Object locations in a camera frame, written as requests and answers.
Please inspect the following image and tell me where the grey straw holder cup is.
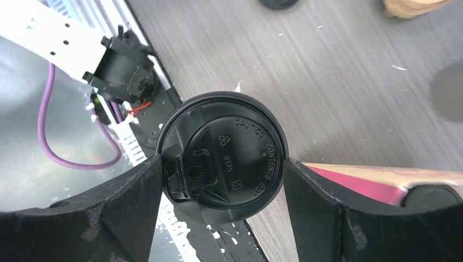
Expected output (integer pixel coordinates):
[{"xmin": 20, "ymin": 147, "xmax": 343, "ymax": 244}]
[{"xmin": 430, "ymin": 60, "xmax": 462, "ymax": 123}]

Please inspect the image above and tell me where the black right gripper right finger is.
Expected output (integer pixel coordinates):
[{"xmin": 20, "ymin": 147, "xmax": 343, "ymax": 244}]
[{"xmin": 283, "ymin": 159, "xmax": 462, "ymax": 261}]

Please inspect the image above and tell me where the black plastic cup lid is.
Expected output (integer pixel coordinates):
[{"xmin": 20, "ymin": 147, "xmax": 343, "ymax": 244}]
[{"xmin": 156, "ymin": 91, "xmax": 289, "ymax": 225}]

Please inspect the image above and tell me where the pink paper gift bag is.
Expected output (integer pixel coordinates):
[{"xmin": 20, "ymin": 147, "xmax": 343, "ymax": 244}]
[{"xmin": 304, "ymin": 163, "xmax": 462, "ymax": 206}]

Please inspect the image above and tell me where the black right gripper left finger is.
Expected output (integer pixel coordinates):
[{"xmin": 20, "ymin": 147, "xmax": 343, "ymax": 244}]
[{"xmin": 1, "ymin": 155, "xmax": 163, "ymax": 261}]

